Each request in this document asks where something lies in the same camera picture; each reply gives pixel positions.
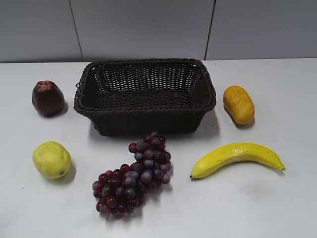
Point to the dark red wax apple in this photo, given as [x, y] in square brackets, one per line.
[47, 98]

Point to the yellow banana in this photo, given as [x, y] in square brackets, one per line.
[233, 153]

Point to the black woven basket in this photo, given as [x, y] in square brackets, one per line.
[138, 96]

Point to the orange yellow mango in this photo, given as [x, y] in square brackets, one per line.
[239, 104]

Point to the yellow lemon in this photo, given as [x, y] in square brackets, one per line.
[51, 160]

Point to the purple grape bunch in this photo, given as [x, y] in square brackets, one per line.
[121, 191]

